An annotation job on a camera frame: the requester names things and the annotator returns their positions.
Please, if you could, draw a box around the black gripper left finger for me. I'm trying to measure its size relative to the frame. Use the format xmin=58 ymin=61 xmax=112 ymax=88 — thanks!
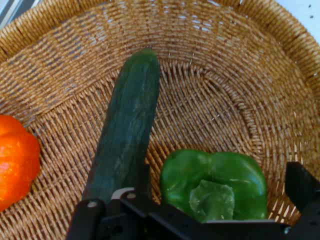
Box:
xmin=66 ymin=163 xmax=161 ymax=240

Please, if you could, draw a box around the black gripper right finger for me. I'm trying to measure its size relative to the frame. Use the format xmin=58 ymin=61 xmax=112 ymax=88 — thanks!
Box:
xmin=284 ymin=161 xmax=320 ymax=240

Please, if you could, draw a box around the green bell pepper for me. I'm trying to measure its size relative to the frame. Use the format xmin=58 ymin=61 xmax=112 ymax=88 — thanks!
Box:
xmin=159 ymin=149 xmax=269 ymax=223

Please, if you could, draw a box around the orange-red ribbed tomato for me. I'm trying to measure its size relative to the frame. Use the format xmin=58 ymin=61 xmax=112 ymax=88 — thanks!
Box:
xmin=0 ymin=114 xmax=41 ymax=213

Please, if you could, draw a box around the long dark green cucumber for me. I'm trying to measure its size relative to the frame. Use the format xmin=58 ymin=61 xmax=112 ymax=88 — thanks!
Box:
xmin=81 ymin=47 xmax=161 ymax=204

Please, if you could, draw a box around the round woven wicker basket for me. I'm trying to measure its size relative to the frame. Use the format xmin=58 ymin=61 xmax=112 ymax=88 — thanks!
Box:
xmin=0 ymin=0 xmax=320 ymax=240

